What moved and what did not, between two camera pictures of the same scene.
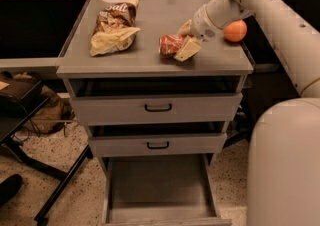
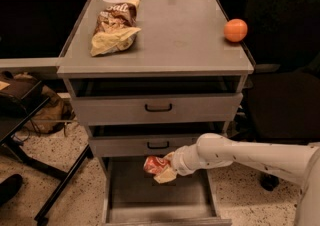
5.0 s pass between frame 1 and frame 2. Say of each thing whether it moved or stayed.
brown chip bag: stayed
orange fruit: stayed
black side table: stayed
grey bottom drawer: stayed
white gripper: moved
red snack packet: moved
